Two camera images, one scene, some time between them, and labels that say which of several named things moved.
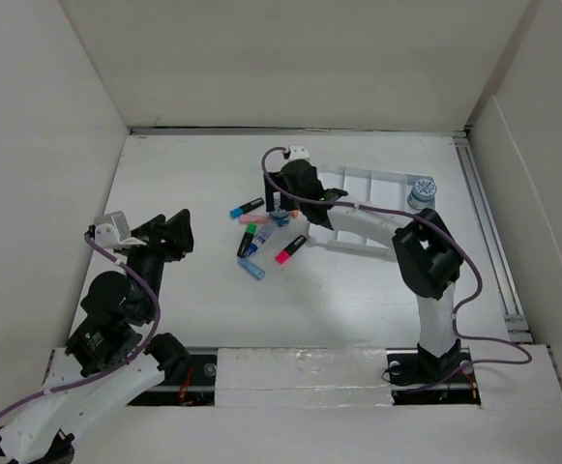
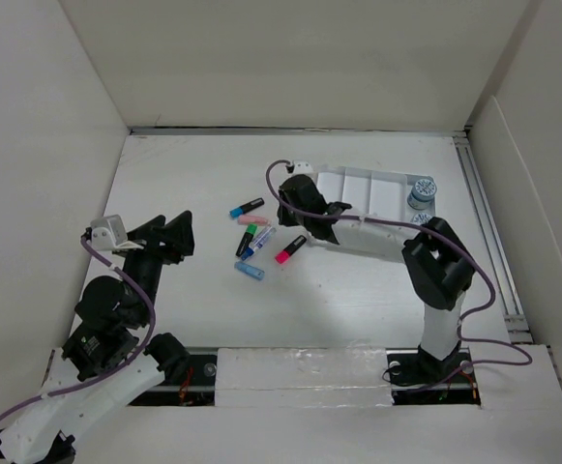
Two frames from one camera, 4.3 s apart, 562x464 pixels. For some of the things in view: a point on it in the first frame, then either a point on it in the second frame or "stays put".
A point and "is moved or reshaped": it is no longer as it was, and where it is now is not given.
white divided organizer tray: (378, 188) stays put
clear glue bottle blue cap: (263, 233) is moved or reshaped
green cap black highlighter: (246, 242) stays put
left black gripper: (172, 237) stays put
